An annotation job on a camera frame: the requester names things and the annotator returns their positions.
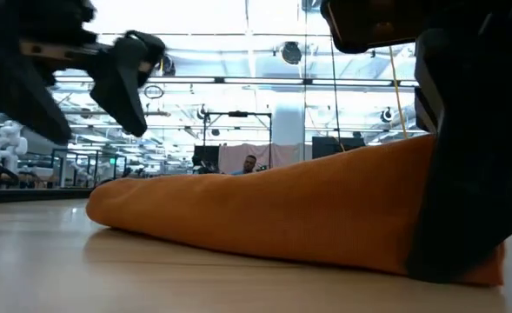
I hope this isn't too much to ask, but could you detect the black screen panel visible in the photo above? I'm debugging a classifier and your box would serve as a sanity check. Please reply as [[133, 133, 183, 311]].
[[193, 145, 221, 174]]

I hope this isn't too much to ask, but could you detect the black cage frame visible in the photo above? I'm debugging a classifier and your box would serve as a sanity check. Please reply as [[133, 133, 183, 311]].
[[50, 147, 129, 189]]

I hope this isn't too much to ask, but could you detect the yellow cable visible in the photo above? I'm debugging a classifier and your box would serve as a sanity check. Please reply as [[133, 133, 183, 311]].
[[388, 45, 409, 140]]

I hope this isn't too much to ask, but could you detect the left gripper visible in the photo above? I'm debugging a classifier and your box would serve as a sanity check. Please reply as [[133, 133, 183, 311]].
[[0, 0, 168, 144]]

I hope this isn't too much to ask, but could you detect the black monitor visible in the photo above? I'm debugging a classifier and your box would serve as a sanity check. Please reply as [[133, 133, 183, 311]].
[[311, 136, 367, 160]]

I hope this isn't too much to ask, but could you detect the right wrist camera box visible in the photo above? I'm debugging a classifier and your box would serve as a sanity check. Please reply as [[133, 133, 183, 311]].
[[319, 0, 426, 56]]

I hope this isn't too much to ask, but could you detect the black gantry stand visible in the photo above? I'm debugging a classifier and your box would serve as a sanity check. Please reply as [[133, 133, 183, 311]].
[[201, 110, 274, 169]]

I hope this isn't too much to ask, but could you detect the black aluminium table frame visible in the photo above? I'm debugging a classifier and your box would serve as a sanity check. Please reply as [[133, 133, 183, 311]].
[[0, 186, 96, 205]]

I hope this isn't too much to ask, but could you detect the orange cloth towel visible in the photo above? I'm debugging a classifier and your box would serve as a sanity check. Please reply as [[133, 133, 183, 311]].
[[85, 133, 505, 287]]

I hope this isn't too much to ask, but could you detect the pink curtain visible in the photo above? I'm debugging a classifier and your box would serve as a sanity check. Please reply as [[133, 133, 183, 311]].
[[218, 143, 313, 175]]

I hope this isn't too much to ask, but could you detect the white humanoid robot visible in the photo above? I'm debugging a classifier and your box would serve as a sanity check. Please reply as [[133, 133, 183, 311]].
[[0, 120, 30, 175]]

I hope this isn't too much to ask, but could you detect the person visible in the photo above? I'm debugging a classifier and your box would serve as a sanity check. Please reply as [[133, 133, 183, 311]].
[[231, 154, 259, 176]]

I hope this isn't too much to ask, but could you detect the black hanging cable loop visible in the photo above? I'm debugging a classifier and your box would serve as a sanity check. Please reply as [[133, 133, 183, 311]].
[[143, 84, 165, 100]]

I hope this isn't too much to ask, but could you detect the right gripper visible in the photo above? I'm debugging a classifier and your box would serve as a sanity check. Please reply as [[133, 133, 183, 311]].
[[416, 0, 512, 31]]

